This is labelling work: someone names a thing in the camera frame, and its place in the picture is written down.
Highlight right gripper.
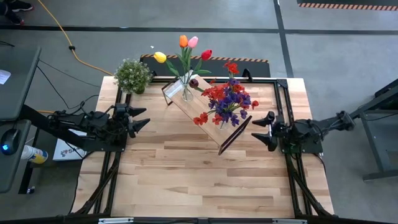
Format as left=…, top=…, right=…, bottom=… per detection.
left=250, top=111, right=289, bottom=152

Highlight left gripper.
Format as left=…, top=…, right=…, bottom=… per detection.
left=112, top=103, right=152, bottom=139

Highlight purple artificial flower bunch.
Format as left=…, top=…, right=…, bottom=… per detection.
left=206, top=77, right=252, bottom=128

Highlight large red flower bunch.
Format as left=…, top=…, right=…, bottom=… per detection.
left=192, top=81, right=260, bottom=127

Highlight yellow artificial tulip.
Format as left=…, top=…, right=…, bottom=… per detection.
left=153, top=51, right=182, bottom=80

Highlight dark maroon artificial tulip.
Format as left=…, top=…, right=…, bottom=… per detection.
left=188, top=78, right=206, bottom=93

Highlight orange artificial tulip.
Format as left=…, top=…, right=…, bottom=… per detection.
left=178, top=34, right=191, bottom=82

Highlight red artificial tulip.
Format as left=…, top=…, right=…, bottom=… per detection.
left=192, top=49, right=213, bottom=76

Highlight pink artificial tulip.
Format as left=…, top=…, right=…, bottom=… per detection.
left=185, top=35, right=200, bottom=80

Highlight potted green plant white flowers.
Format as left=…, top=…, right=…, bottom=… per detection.
left=113, top=58, right=154, bottom=95

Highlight black mat striped edge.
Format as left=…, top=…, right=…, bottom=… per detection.
left=139, top=54, right=271, bottom=78

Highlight white cardboard box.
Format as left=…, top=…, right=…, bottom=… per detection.
left=52, top=129, right=94, bottom=162

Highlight white yellow spray can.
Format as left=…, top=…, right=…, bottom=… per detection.
left=20, top=144, right=49, bottom=165

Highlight dark grey metal stand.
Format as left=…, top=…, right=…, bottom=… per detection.
left=343, top=77, right=398, bottom=181

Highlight dark grey desk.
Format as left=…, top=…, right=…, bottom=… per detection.
left=0, top=45, right=43, bottom=194

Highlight black computer mouse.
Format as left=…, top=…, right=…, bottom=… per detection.
left=0, top=128, right=21, bottom=156

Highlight white paper sheet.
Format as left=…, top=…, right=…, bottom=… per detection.
left=0, top=68, right=12, bottom=85

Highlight person's shoe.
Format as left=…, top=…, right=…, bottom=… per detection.
left=3, top=12, right=25, bottom=26
left=11, top=1, right=34, bottom=13

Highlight wooden shelf black metal frame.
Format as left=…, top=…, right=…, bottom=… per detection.
left=160, top=69, right=253, bottom=156

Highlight black floor cable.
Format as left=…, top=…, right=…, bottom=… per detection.
left=36, top=58, right=102, bottom=110

